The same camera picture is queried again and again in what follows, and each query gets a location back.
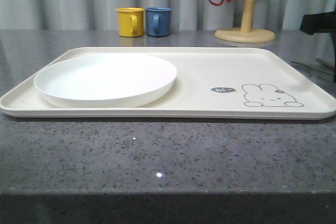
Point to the white round plate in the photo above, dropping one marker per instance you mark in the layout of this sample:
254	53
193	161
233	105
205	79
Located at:
106	81

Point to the wooden mug tree stand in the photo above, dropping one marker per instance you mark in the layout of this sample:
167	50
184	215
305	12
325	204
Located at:
245	33

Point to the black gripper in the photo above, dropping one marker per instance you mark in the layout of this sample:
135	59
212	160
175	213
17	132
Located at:
320	23

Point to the blue enamel mug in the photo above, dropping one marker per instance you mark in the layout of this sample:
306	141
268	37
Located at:
158	21

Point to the cream rabbit serving tray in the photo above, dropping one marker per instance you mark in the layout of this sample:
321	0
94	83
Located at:
244	83

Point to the yellow enamel mug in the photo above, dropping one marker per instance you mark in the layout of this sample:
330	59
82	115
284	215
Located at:
131	21

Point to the grey pleated curtain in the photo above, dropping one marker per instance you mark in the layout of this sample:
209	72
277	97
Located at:
186	14

